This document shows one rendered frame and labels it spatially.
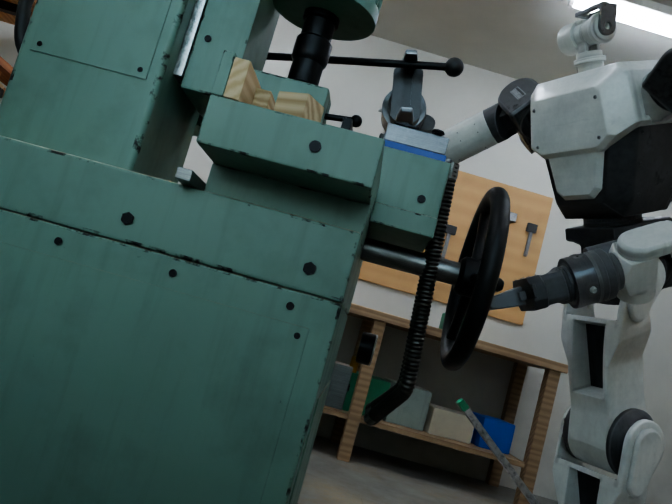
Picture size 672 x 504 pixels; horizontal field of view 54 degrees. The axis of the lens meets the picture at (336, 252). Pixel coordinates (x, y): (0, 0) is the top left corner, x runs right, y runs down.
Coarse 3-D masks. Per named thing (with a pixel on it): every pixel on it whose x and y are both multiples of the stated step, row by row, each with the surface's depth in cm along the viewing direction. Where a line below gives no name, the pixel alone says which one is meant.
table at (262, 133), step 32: (224, 128) 76; (256, 128) 76; (288, 128) 76; (320, 128) 76; (224, 160) 82; (256, 160) 77; (288, 160) 76; (320, 160) 75; (352, 160) 75; (352, 192) 80; (384, 224) 96; (416, 224) 95
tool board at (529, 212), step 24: (456, 192) 451; (480, 192) 453; (528, 192) 455; (456, 216) 450; (528, 216) 453; (456, 240) 448; (528, 240) 450; (504, 264) 449; (528, 264) 450; (408, 288) 442; (504, 288) 447; (504, 312) 446
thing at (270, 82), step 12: (264, 72) 104; (264, 84) 104; (276, 84) 104; (288, 84) 104; (300, 84) 103; (312, 84) 103; (276, 96) 103; (312, 96) 103; (324, 96) 103; (324, 108) 103; (324, 120) 107
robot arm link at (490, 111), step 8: (496, 104) 160; (488, 112) 160; (496, 112) 159; (504, 112) 160; (488, 120) 159; (496, 120) 159; (504, 120) 160; (496, 128) 159; (504, 128) 162; (512, 128) 162; (496, 136) 160; (504, 136) 161; (520, 136) 163
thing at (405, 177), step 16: (384, 160) 99; (400, 160) 99; (416, 160) 99; (432, 160) 99; (384, 176) 98; (400, 176) 98; (416, 176) 98; (432, 176) 98; (384, 192) 98; (400, 192) 98; (416, 192) 98; (432, 192) 98; (400, 208) 98; (416, 208) 98; (432, 208) 98
